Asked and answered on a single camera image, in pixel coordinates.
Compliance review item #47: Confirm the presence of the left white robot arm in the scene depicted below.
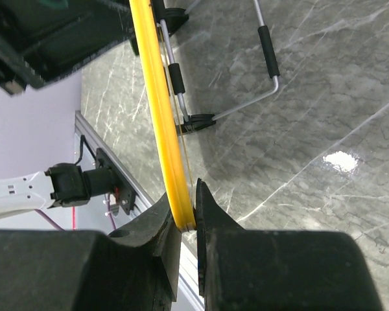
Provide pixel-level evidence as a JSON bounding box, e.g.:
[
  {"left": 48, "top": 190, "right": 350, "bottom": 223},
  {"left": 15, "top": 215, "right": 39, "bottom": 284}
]
[{"left": 0, "top": 1, "right": 136, "bottom": 218}]

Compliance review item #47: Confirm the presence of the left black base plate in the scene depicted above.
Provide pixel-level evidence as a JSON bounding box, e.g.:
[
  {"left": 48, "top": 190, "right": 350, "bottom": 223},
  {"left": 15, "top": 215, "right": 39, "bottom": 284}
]
[{"left": 96, "top": 148, "right": 136, "bottom": 216}]

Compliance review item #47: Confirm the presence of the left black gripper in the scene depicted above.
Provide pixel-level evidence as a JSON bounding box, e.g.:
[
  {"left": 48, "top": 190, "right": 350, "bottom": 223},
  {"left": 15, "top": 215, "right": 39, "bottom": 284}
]
[{"left": 0, "top": 1, "right": 134, "bottom": 95}]

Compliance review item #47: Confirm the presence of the yellow framed whiteboard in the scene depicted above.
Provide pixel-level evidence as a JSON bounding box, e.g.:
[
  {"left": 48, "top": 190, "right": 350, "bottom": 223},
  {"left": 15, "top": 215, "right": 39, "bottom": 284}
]
[{"left": 130, "top": 1, "right": 196, "bottom": 232}]

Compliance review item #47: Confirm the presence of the wire whiteboard stand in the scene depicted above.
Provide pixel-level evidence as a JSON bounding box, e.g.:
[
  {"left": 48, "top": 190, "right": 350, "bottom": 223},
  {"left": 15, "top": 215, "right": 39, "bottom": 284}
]
[{"left": 152, "top": 0, "right": 280, "bottom": 134}]

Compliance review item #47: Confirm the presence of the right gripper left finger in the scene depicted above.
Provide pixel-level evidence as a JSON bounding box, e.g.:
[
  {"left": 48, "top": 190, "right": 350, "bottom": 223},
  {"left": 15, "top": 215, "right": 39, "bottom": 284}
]
[{"left": 0, "top": 196, "right": 181, "bottom": 310}]

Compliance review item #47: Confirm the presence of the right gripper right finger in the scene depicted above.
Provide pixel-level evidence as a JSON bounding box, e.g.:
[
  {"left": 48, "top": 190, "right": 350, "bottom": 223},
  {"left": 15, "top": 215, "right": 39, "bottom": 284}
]
[{"left": 196, "top": 180, "right": 383, "bottom": 310}]

